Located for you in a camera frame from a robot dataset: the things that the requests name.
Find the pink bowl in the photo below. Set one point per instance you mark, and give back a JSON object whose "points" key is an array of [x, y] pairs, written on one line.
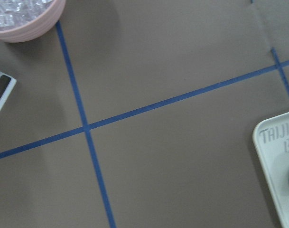
{"points": [[36, 28]]}

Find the white wire cup rack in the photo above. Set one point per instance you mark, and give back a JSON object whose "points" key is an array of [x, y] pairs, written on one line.
{"points": [[7, 84]]}

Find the white rectangular tray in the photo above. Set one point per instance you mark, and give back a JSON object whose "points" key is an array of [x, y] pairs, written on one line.
{"points": [[271, 141]]}

